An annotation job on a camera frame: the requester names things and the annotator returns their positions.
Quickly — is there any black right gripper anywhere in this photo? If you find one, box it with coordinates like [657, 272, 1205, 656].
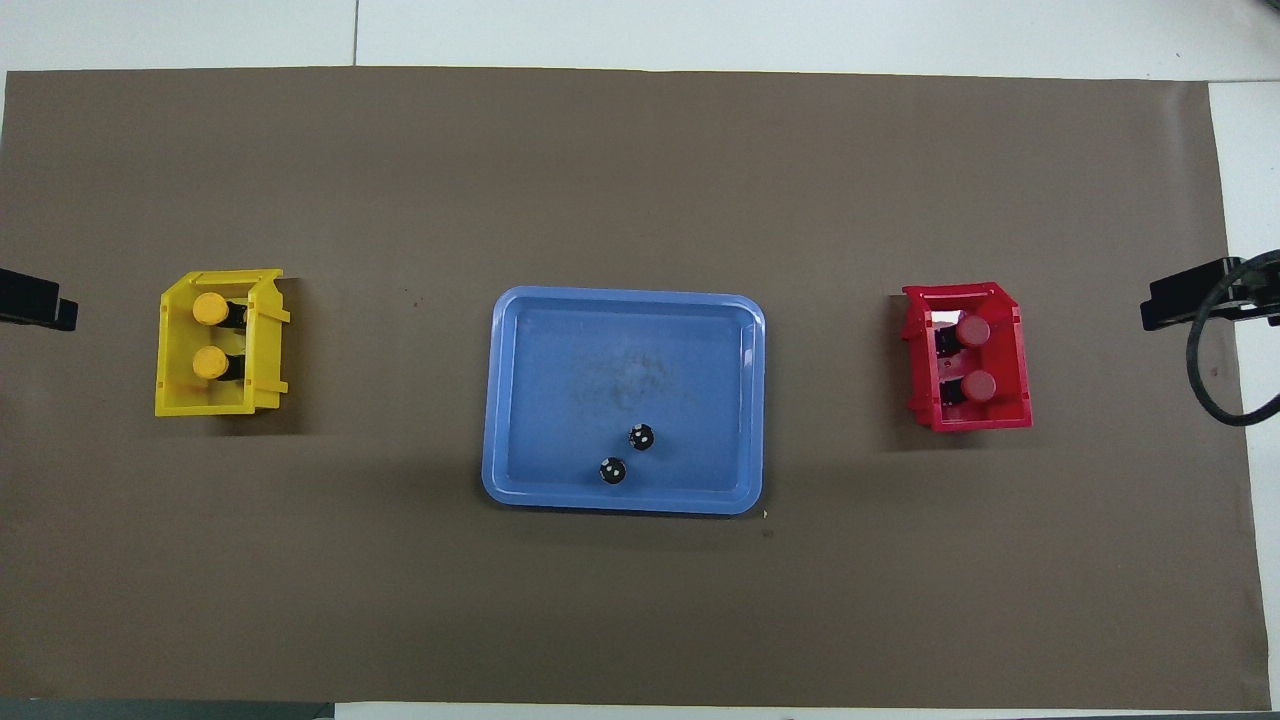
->
[1141, 250, 1280, 332]

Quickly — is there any yellow push button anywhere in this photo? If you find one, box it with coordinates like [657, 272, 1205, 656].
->
[191, 345, 246, 383]
[191, 291, 249, 329]

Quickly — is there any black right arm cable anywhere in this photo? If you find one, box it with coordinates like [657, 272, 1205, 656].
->
[1187, 250, 1280, 428]

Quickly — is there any red push button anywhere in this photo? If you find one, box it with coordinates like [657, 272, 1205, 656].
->
[935, 313, 992, 351]
[940, 369, 998, 406]

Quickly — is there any yellow plastic bin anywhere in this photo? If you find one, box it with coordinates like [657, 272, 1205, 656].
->
[154, 268, 292, 418]

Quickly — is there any red plastic bin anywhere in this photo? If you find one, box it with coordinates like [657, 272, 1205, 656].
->
[901, 281, 1033, 433]

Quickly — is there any blue plastic tray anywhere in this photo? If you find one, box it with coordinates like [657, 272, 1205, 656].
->
[481, 286, 767, 516]

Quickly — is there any brown paper table mat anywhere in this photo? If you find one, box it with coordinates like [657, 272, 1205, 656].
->
[0, 66, 1271, 711]

